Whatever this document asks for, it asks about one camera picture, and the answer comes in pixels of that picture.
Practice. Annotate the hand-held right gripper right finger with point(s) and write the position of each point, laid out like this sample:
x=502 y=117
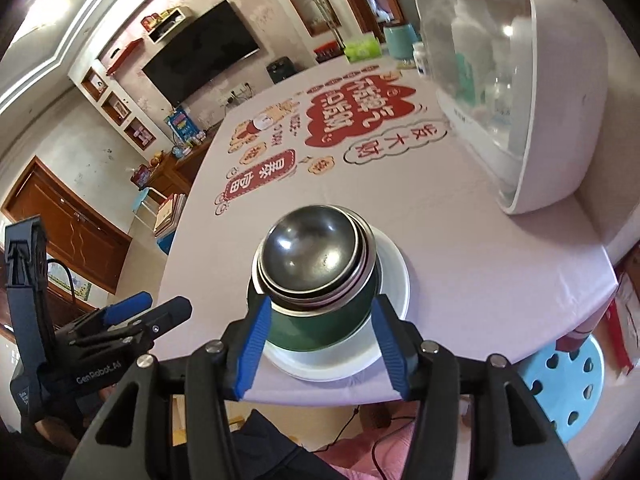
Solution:
x=387 y=345

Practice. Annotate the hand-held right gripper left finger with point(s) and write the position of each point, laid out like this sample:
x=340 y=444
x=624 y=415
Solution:
x=255 y=345

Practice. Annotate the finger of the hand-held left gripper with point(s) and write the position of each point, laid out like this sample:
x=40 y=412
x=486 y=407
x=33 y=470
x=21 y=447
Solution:
x=125 y=307
x=160 y=317

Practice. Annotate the white plate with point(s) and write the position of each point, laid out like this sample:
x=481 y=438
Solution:
x=395 y=280

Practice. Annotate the green plate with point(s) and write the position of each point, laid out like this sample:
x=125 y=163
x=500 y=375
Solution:
x=320 y=330

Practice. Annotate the pink steel bowl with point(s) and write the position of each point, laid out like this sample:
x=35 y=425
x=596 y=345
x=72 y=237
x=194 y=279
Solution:
x=370 y=262

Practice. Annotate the patterned steel bowl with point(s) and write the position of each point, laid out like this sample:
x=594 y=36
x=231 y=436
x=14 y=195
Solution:
x=362 y=250

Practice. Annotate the plain steel bowl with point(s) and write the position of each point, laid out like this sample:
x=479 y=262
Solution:
x=310 y=250

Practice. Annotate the person's left hand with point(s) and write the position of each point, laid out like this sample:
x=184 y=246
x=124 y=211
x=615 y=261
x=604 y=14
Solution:
x=55 y=427

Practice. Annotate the brown wooden door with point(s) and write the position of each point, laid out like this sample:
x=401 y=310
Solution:
x=75 y=220

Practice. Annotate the stack of books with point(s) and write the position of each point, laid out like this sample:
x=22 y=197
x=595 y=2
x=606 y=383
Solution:
x=170 y=212

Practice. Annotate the black garment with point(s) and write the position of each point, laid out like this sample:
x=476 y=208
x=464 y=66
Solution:
x=280 y=450

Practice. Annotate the small blue white stool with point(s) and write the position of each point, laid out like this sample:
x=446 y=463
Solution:
x=145 y=197

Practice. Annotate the pink clothing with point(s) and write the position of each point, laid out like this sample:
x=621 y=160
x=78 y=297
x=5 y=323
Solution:
x=360 y=455

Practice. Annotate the printed lilac tablecloth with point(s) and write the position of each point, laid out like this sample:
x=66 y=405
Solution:
x=450 y=240

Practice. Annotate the wooden sideboard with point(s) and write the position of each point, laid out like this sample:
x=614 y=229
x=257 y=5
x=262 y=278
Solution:
x=180 y=165

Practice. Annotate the light blue plastic stool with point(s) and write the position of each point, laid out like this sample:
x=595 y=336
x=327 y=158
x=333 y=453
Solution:
x=565 y=385

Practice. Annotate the colourful blue box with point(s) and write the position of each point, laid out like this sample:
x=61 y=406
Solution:
x=182 y=126

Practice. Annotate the red white box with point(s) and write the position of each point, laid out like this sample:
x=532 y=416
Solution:
x=625 y=310

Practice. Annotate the black television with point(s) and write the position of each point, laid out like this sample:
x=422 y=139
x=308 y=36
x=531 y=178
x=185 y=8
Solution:
x=200 y=55

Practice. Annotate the clear plastic bottle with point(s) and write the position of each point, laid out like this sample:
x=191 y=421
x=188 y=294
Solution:
x=497 y=102

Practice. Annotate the black appliance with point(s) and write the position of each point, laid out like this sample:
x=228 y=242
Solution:
x=281 y=72

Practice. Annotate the white pill bottle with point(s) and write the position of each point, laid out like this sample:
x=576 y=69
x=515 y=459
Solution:
x=420 y=60

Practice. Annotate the white cabinet with clear cover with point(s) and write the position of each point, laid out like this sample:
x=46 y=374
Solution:
x=565 y=110

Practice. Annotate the green tissue box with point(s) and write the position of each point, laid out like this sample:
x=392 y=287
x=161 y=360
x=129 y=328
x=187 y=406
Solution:
x=362 y=49

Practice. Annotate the teal canister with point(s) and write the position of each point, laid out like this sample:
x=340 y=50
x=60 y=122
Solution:
x=400 y=40

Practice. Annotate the white bottle teal label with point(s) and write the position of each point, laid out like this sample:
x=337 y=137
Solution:
x=470 y=50

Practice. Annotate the wall poster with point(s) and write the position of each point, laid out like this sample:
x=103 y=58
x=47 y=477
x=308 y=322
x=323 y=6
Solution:
x=75 y=285

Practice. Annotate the white wall shelf unit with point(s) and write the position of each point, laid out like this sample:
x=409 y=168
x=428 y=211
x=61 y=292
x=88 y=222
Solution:
x=120 y=110

